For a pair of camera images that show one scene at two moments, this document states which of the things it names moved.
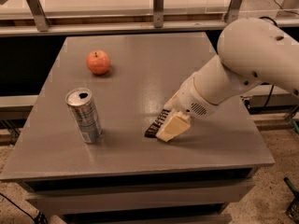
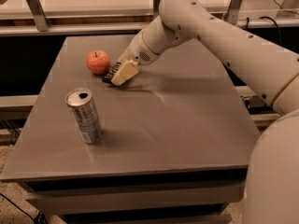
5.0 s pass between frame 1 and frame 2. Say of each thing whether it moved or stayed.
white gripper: moved
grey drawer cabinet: stayed
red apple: stayed
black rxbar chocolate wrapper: moved
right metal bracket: stayed
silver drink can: stayed
